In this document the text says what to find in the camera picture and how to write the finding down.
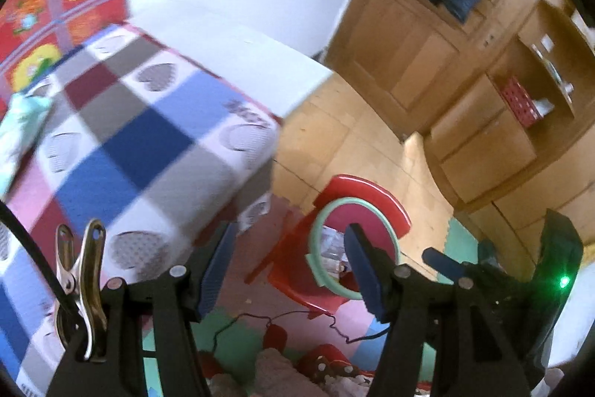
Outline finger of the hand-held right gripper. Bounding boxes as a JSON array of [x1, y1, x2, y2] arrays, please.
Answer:
[[421, 247, 471, 285]]

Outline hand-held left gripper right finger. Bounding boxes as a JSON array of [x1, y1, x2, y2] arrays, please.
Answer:
[[345, 222, 531, 397]]

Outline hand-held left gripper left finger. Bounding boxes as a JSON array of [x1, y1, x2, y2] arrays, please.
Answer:
[[46, 220, 239, 397]]

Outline white box with green edges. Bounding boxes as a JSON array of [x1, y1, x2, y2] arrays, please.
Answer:
[[320, 226, 354, 279]]

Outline pink bin with green rim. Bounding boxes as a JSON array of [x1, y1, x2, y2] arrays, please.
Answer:
[[304, 197, 401, 302]]

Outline dark teal object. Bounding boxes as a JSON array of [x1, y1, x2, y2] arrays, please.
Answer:
[[476, 239, 500, 268]]

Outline colourful foam floor mat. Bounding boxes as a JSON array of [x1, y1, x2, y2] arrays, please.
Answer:
[[139, 192, 493, 397]]

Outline red sock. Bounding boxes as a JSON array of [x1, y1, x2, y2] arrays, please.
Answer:
[[197, 353, 224, 379], [263, 323, 289, 351]]

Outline red plastic stool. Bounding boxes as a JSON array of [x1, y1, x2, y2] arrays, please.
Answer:
[[244, 174, 414, 318]]

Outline red dotted cloth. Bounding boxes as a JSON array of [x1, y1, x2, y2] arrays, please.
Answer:
[[297, 343, 373, 384]]

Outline person's brown fleece pants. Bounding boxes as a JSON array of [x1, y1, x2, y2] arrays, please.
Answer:
[[205, 348, 373, 397]]

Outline metal spring clip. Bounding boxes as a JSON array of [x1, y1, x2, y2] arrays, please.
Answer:
[[53, 218, 109, 363]]

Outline wooden shelf cabinet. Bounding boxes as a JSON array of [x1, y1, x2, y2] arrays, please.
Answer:
[[428, 0, 595, 212]]

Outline checkered heart print blanket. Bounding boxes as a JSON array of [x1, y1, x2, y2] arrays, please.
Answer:
[[0, 22, 283, 384]]

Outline white tissue packet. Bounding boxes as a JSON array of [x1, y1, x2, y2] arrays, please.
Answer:
[[532, 98, 556, 119]]

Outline red dotted box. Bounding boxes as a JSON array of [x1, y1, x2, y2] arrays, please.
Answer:
[[499, 76, 544, 129]]

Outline wooden wardrobe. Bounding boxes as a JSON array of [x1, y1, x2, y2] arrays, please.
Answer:
[[321, 0, 559, 142]]

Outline teal wipes packet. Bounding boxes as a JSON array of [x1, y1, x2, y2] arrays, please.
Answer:
[[0, 92, 52, 198]]

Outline thin black cord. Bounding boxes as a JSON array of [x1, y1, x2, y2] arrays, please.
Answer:
[[211, 313, 389, 353]]

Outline thick black cable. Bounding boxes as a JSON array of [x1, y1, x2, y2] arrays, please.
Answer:
[[0, 201, 77, 318]]

